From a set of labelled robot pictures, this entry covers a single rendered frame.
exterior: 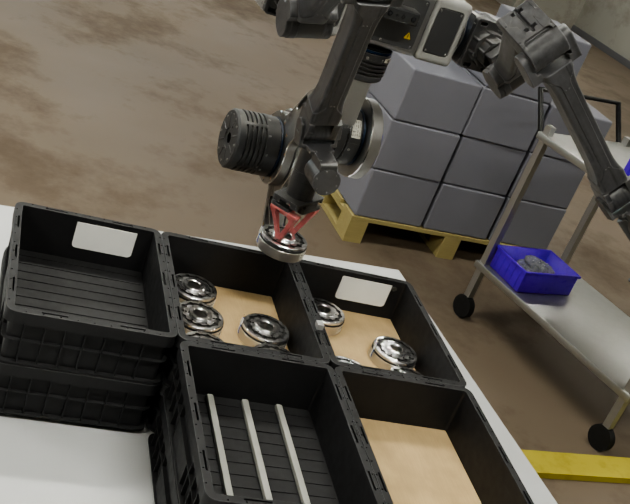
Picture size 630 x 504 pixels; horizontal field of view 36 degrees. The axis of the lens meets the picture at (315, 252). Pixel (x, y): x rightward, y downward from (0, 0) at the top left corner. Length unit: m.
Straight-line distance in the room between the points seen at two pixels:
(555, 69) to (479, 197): 2.99
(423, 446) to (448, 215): 2.98
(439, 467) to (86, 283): 0.79
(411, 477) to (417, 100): 2.84
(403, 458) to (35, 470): 0.66
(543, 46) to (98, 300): 0.98
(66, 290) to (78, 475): 0.41
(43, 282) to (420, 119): 2.80
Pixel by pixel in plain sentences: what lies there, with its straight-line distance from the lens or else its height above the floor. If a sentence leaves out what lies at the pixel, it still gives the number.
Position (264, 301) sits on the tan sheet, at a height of 0.83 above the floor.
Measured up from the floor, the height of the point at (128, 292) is 0.83.
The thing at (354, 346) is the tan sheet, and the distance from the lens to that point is 2.15.
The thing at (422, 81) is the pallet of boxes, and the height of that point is 0.84.
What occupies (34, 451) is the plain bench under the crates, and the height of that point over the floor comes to 0.70.
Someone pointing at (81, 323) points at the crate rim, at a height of 0.93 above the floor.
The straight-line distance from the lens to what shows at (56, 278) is 2.03.
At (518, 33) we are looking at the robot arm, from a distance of 1.90.
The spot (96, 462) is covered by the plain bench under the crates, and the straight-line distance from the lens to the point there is 1.82.
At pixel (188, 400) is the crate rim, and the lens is 1.63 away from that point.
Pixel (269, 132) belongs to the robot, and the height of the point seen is 0.95.
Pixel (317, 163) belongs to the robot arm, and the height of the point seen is 1.23.
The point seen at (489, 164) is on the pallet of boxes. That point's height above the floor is 0.53.
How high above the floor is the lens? 1.87
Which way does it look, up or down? 25 degrees down
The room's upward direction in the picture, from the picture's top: 22 degrees clockwise
